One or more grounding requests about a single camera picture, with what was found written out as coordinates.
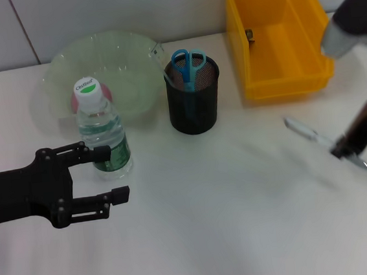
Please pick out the grey white ballpoint pen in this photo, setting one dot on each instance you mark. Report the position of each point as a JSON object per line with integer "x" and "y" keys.
{"x": 303, "y": 129}

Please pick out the pink peach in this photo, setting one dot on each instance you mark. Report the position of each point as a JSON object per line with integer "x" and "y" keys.
{"x": 107, "y": 93}

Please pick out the pale green glass fruit plate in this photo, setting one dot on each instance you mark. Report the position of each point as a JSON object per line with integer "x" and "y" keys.
{"x": 114, "y": 59}

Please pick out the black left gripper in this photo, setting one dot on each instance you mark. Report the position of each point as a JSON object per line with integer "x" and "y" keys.
{"x": 20, "y": 195}

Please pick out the blue scissors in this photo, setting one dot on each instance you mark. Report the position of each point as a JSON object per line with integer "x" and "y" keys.
{"x": 187, "y": 72}

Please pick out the clear water bottle green label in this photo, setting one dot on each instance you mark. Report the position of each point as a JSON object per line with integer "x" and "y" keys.
{"x": 105, "y": 132}

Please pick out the green plastic wrapper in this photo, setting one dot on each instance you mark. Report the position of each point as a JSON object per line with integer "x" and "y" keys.
{"x": 249, "y": 35}

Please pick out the black mesh pen cup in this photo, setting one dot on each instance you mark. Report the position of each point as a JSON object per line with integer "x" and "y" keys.
{"x": 194, "y": 110}

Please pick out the yellow plastic bin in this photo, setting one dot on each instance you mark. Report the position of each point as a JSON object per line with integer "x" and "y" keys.
{"x": 276, "y": 53}

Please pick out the clear plastic ruler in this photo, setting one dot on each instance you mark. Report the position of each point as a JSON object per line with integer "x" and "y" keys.
{"x": 160, "y": 56}

